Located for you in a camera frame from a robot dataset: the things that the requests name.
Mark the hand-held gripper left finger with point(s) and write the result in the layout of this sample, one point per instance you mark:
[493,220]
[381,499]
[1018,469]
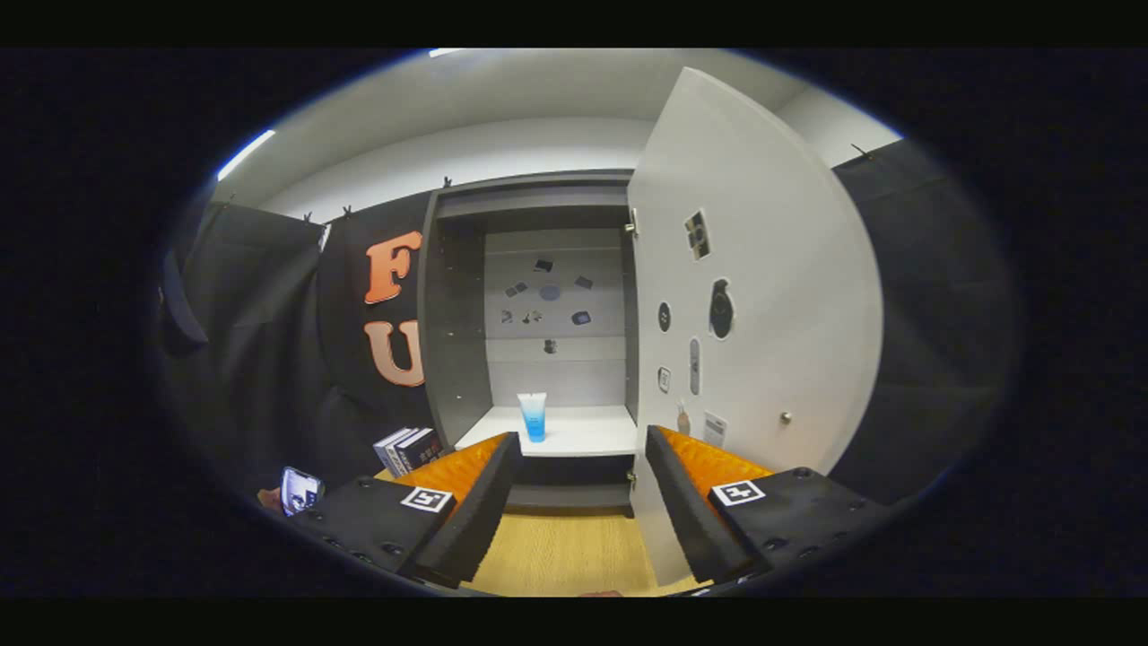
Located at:
[480,511]

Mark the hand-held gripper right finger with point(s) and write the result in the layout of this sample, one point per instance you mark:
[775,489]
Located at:
[686,502]

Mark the blue and white tube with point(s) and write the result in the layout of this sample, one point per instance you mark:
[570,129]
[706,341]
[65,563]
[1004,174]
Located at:
[534,417]

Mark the beige cabinet door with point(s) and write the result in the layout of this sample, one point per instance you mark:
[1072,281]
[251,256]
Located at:
[771,314]

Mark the black book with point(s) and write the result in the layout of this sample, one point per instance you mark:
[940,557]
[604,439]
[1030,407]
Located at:
[421,449]

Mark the dark blue book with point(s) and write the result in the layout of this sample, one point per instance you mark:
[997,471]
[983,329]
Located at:
[396,453]

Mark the light blue book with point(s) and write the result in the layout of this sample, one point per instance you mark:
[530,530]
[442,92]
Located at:
[384,447]

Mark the white cabinet shelf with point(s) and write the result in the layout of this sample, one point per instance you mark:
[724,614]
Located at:
[574,431]

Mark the smartphone with lit screen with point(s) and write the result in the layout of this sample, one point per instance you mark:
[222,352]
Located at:
[300,491]

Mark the dark grey cabinet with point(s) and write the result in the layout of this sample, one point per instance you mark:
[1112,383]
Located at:
[457,314]

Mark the black backdrop cloth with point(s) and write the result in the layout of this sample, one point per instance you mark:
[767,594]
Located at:
[269,359]

